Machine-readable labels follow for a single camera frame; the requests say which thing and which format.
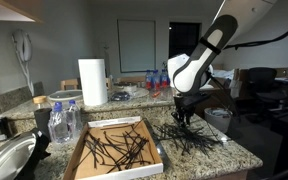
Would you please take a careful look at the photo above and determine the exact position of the small white bowl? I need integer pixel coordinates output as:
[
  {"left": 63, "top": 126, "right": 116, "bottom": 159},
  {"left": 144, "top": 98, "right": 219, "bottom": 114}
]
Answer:
[{"left": 122, "top": 83, "right": 138, "bottom": 95}]

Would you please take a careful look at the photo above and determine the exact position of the wooden wall cabinet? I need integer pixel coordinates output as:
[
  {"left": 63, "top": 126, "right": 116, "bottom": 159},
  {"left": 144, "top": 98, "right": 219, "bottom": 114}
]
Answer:
[{"left": 0, "top": 0, "right": 45, "bottom": 24}]

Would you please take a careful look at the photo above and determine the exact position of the grey trash bin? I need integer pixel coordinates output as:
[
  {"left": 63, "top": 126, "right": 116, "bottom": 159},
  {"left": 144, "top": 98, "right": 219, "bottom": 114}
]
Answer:
[{"left": 203, "top": 107, "right": 233, "bottom": 134}]

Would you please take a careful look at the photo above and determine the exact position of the white wall phone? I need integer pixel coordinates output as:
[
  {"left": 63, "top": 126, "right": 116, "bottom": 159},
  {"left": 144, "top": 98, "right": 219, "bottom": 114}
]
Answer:
[{"left": 11, "top": 29, "right": 34, "bottom": 63}]

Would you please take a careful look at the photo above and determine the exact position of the white bed sheet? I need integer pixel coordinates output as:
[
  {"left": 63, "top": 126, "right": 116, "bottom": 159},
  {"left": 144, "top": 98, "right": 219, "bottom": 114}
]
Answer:
[{"left": 213, "top": 68, "right": 235, "bottom": 90}]

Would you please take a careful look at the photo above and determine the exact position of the glass jar with wooden lid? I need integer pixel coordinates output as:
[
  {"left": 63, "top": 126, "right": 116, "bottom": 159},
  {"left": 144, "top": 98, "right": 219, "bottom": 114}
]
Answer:
[{"left": 32, "top": 95, "right": 52, "bottom": 111}]

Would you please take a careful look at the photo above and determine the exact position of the white paper towel roll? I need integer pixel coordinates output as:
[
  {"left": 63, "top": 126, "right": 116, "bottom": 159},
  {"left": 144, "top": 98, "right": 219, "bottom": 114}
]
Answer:
[{"left": 77, "top": 58, "right": 109, "bottom": 107}]

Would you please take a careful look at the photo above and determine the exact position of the wooden chair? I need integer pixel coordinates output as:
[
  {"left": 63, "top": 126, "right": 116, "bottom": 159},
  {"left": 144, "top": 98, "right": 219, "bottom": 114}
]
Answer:
[{"left": 60, "top": 78, "right": 82, "bottom": 92}]

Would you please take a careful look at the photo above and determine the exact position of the dark crumpled object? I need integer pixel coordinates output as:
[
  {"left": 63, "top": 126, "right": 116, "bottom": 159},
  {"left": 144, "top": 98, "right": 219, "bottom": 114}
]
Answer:
[{"left": 109, "top": 91, "right": 132, "bottom": 102}]

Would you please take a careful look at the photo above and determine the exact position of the black pan lid handle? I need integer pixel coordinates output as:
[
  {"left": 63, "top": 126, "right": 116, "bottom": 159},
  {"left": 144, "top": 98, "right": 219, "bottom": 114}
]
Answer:
[{"left": 15, "top": 128, "right": 52, "bottom": 180}]

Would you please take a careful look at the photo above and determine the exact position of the brown cardboard carton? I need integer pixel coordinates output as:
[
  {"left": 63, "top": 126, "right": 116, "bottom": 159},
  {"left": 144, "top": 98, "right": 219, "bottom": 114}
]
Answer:
[{"left": 197, "top": 77, "right": 235, "bottom": 118}]

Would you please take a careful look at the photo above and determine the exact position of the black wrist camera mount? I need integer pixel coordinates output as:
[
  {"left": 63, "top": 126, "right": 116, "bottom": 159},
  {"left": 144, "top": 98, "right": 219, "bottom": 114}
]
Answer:
[{"left": 183, "top": 92, "right": 213, "bottom": 105}]

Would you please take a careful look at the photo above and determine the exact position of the white round plate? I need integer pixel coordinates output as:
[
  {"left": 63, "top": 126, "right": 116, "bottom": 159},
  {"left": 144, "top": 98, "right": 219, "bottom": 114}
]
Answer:
[{"left": 108, "top": 87, "right": 151, "bottom": 100}]

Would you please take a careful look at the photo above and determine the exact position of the black zip tie bundle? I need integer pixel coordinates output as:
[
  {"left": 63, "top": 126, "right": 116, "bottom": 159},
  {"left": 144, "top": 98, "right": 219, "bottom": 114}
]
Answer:
[{"left": 151, "top": 121, "right": 226, "bottom": 157}]

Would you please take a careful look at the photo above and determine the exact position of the white shallow bowl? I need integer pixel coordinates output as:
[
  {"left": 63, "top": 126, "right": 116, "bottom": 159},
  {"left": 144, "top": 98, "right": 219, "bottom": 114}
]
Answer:
[{"left": 47, "top": 89, "right": 84, "bottom": 103}]

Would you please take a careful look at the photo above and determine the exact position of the Fiji water bottle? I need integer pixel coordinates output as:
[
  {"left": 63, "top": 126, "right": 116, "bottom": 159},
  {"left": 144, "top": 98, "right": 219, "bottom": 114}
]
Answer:
[
  {"left": 151, "top": 69, "right": 161, "bottom": 93},
  {"left": 159, "top": 69, "right": 169, "bottom": 90},
  {"left": 145, "top": 69, "right": 153, "bottom": 91}
]

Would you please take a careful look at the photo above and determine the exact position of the clear blue-capped water bottle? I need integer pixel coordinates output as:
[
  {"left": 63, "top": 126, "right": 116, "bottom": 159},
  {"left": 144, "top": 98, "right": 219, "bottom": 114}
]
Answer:
[
  {"left": 47, "top": 101, "right": 70, "bottom": 145},
  {"left": 65, "top": 99, "right": 84, "bottom": 138}
]

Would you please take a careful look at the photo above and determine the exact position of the dark window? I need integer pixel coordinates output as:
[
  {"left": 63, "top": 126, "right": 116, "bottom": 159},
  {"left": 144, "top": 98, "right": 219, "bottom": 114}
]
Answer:
[{"left": 168, "top": 21, "right": 202, "bottom": 66}]

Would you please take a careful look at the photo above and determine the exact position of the white wall board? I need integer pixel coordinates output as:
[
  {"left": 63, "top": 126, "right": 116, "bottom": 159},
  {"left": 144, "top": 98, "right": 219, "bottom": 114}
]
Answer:
[{"left": 117, "top": 19, "right": 157, "bottom": 74}]

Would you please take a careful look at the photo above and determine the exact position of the black office chair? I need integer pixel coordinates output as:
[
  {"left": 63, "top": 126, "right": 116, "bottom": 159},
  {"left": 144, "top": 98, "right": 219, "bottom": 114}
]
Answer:
[{"left": 247, "top": 67, "right": 288, "bottom": 112}]

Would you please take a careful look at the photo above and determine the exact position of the black zip tie pile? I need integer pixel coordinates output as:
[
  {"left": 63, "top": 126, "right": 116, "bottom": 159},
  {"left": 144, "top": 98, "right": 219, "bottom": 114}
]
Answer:
[{"left": 78, "top": 122, "right": 151, "bottom": 173}]

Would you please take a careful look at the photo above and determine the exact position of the shallow cardboard box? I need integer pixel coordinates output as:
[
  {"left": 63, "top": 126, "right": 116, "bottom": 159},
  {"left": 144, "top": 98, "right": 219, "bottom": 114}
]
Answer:
[{"left": 63, "top": 115, "right": 164, "bottom": 180}]

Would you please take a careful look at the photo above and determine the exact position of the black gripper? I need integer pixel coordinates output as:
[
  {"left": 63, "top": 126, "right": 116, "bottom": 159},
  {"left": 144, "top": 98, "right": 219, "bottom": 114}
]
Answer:
[{"left": 170, "top": 96, "right": 202, "bottom": 130}]

